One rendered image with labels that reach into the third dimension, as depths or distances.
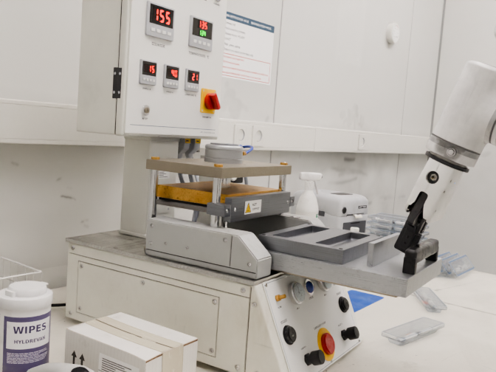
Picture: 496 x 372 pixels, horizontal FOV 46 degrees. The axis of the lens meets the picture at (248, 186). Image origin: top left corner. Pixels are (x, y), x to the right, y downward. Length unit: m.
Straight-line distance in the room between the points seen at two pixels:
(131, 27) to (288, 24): 1.16
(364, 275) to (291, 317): 0.17
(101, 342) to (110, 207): 0.74
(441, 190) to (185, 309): 0.49
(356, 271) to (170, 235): 0.35
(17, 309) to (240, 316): 0.36
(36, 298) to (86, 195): 0.62
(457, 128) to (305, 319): 0.43
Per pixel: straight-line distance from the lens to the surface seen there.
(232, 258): 1.01
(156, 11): 1.22
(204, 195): 1.11
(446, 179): 0.98
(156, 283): 1.12
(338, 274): 0.98
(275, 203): 1.20
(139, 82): 1.18
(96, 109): 1.21
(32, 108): 1.42
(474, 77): 0.98
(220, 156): 1.16
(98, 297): 1.23
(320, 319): 1.15
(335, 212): 2.12
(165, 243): 1.10
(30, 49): 1.48
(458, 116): 0.98
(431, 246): 1.06
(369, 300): 1.62
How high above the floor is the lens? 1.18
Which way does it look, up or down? 6 degrees down
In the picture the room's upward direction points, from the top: 4 degrees clockwise
